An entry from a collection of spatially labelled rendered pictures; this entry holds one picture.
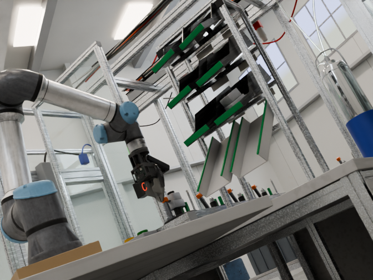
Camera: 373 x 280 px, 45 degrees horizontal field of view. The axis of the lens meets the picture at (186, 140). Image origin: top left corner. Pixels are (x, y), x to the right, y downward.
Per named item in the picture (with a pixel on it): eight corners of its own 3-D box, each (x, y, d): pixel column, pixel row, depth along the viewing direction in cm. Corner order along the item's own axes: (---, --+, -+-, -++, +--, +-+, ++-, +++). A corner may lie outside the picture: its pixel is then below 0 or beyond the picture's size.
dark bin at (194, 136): (210, 129, 153) (196, 113, 153) (187, 147, 162) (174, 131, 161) (241, 99, 175) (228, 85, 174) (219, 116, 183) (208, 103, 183)
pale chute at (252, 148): (268, 161, 138) (257, 153, 137) (239, 179, 147) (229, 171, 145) (275, 105, 158) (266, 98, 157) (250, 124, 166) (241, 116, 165)
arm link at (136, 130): (111, 124, 177) (129, 122, 183) (121, 148, 174) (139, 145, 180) (120, 114, 172) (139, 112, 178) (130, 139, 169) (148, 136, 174)
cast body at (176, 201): (176, 207, 169) (169, 190, 171) (168, 211, 171) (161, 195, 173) (188, 204, 176) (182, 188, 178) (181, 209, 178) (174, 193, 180)
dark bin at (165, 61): (175, 53, 163) (161, 38, 162) (155, 74, 171) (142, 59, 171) (208, 34, 184) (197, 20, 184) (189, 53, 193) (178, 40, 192)
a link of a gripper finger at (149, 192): (148, 206, 166) (139, 184, 169) (158, 205, 171) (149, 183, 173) (154, 203, 164) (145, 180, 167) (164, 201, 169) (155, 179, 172)
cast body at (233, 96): (236, 110, 148) (222, 94, 148) (231, 114, 152) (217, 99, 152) (252, 96, 151) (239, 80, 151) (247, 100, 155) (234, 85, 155)
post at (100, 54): (173, 235, 191) (97, 45, 220) (168, 238, 192) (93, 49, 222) (177, 234, 193) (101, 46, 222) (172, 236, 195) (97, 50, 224)
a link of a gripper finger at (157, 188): (154, 203, 164) (145, 180, 167) (164, 201, 169) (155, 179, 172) (159, 199, 163) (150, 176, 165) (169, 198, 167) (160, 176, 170)
